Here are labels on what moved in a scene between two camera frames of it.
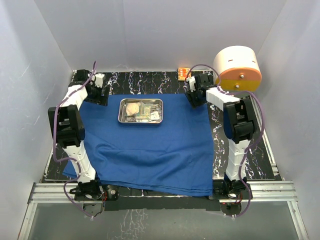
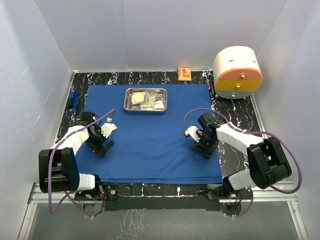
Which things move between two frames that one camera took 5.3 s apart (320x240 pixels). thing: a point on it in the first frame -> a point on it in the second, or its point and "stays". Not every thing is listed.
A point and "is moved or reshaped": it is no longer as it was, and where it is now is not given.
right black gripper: (190, 96) -> (208, 151)
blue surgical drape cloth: (174, 157) is moved or reshaped
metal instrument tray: (140, 110) -> (144, 112)
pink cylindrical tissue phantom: (239, 69) stays
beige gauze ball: (132, 108) -> (137, 97)
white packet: (155, 117) -> (159, 104)
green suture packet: (144, 111) -> (149, 100)
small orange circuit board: (183, 73) stays
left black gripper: (101, 100) -> (95, 149)
